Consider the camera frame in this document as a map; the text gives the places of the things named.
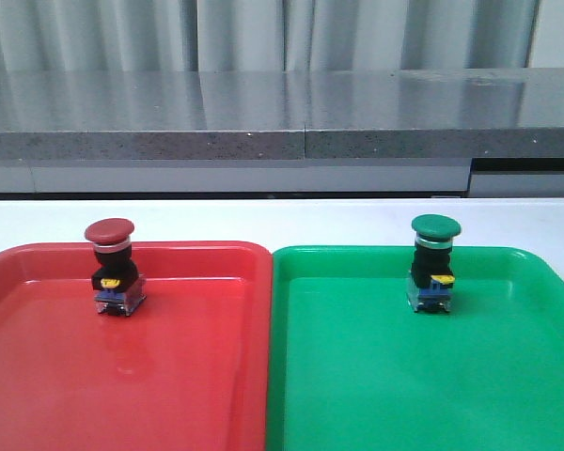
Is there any grey curtain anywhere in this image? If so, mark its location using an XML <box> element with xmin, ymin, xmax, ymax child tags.
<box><xmin>0</xmin><ymin>1</ymin><xmax>540</xmax><ymax>71</ymax></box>

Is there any red plastic tray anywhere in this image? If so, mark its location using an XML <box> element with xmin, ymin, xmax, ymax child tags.
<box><xmin>0</xmin><ymin>241</ymin><xmax>272</xmax><ymax>450</ymax></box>

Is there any green plastic tray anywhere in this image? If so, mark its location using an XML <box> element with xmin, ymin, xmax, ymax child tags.
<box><xmin>266</xmin><ymin>246</ymin><xmax>564</xmax><ymax>450</ymax></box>

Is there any green mushroom push button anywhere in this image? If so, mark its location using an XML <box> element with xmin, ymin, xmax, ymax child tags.
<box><xmin>407</xmin><ymin>214</ymin><xmax>462</xmax><ymax>313</ymax></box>

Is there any grey stone counter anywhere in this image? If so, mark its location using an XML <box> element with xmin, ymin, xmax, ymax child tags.
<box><xmin>0</xmin><ymin>67</ymin><xmax>564</xmax><ymax>200</ymax></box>

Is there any red mushroom push button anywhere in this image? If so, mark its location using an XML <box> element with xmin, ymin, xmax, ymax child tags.
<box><xmin>85</xmin><ymin>218</ymin><xmax>146</xmax><ymax>317</ymax></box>

